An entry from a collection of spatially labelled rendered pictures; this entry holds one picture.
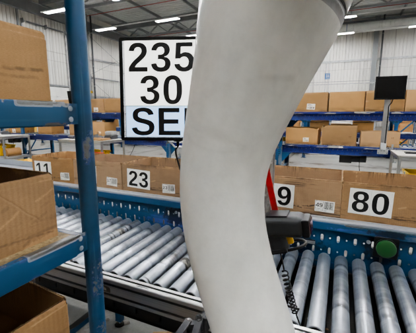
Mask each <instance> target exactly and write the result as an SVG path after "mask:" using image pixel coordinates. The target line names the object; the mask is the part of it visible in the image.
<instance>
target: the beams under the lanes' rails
mask: <svg viewBox="0 0 416 333"><path fill-rule="evenodd" d="M281 264H282V261H281V260H280V261H279V264H278V266H277V269H276V270H280V267H281ZM299 264H300V263H297V262H296V264H295V268H294V271H293V273H294V274H296V273H297V271H298V267H299ZM315 273H316V266H312V272H311V276H310V277H313V278H314V277H315ZM333 274H334V270H331V269H330V270H329V281H333ZM367 279H368V287H369V289H372V290H373V285H372V278H371V277H368V276H367ZM387 281H388V280H387ZM31 282H34V283H37V284H40V285H43V286H46V287H49V288H52V289H55V290H58V291H61V292H64V293H67V294H69V295H72V296H75V297H78V298H81V299H84V300H87V292H86V291H84V290H81V289H77V288H75V287H71V286H69V285H65V284H63V283H59V282H56V281H53V280H50V279H47V278H44V277H41V276H39V277H37V278H35V279H33V280H32V281H31ZM348 282H349V285H353V275H352V274H351V273H348ZM388 285H389V288H390V293H391V294H395V293H394V288H393V286H392V283H391V282H390V281H388ZM409 288H410V290H411V292H412V295H413V298H414V299H416V294H415V292H414V289H413V287H412V285H409ZM104 304H105V307H108V308H110V309H114V310H116V311H119V312H122V313H125V314H128V315H131V316H134V317H137V318H140V319H143V320H146V321H149V322H152V323H155V324H158V325H161V326H163V327H166V328H169V329H172V330H175V331H177V329H179V327H180V326H181V324H182V323H183V322H180V321H177V320H173V319H171V318H167V317H165V316H161V315H159V314H155V313H151V312H149V311H145V310H143V309H139V308H137V307H133V306H131V305H126V304H124V303H121V302H118V301H115V300H112V299H109V298H106V297H105V298H104Z"/></svg>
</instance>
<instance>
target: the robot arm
mask: <svg viewBox="0 0 416 333"><path fill-rule="evenodd" d="M352 2H353V0H199V7H198V16H197V30H196V37H195V51H194V57H193V67H192V73H191V83H190V92H189V98H188V107H187V112H186V121H185V126H184V135H183V142H182V154H181V162H180V207H181V213H182V225H183V230H184V237H185V242H186V247H187V250H188V256H189V259H190V264H191V269H192V272H193V276H194V279H195V283H196V286H197V289H198V291H199V296H200V298H201V302H202V305H203V308H204V311H203V312H202V314H197V315H196V316H195V320H191V318H186V319H185V320H184V321H183V323H182V324H181V326H180V327H179V329H177V331H176V333H202V330H203V333H207V332H208V330H209V329H211V333H296V332H295V328H294V326H293V322H292V319H291V316H290V312H289V309H288V306H287V302H286V300H285V296H284V293H283V290H282V287H281V283H280V281H279V276H278V274H277V270H276V267H275V263H274V260H273V256H272V253H271V248H270V244H269V239H268V235H267V228H266V223H265V208H264V196H265V184H266V179H267V173H268V170H269V166H270V164H271V160H272V158H273V155H274V152H275V150H276V148H277V146H278V144H279V142H280V140H281V138H282V136H283V133H284V131H285V129H286V128H287V126H288V124H289V122H290V120H291V118H292V116H293V114H294V112H295V110H296V109H297V107H298V105H299V103H300V101H301V99H302V97H303V96H304V94H305V92H306V90H307V88H308V86H309V84H310V83H311V81H312V79H313V78H314V76H315V74H316V72H317V70H318V69H319V67H320V66H321V64H322V62H323V60H324V58H325V57H326V55H327V54H328V52H329V50H330V48H331V46H332V45H333V43H334V42H335V39H336V38H337V35H338V34H339V31H340V29H341V26H342V24H343V21H344V20H345V17H346V15H347V13H348V11H349V8H350V6H351V4H352Z"/></svg>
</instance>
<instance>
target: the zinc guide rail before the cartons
mask: <svg viewBox="0 0 416 333"><path fill-rule="evenodd" d="M53 185H56V186H65V187H70V188H79V185H78V184H71V183H65V182H55V181H54V182H53ZM97 191H99V192H108V193H114V194H123V195H128V196H137V197H142V198H152V199H157V200H166V201H171V202H180V198H178V197H172V196H162V195H157V194H147V193H142V192H132V191H126V190H117V189H111V188H101V187H97ZM311 216H312V220H313V221H320V222H325V223H335V224H340V225H349V226H354V227H363V228H369V229H378V230H383V231H392V232H397V233H407V234H412V235H416V228H411V227H402V226H396V225H387V224H381V223H371V222H366V221H356V220H350V219H340V218H335V217H325V216H320V215H311Z"/></svg>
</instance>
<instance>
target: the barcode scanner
mask: <svg viewBox="0 0 416 333"><path fill-rule="evenodd" d="M265 223H266V228H267V235H268V239H269V243H270V247H271V253H272V255H274V254H285V253H287V252H288V250H287V249H288V248H289V247H290V244H292V243H294V239H293V238H300V237H304V238H310V236H311V234H312V230H313V222H312V216H311V214H309V213H305V214H303V213H302V212H299V211H290V210H270V212H267V213H266V214H265Z"/></svg>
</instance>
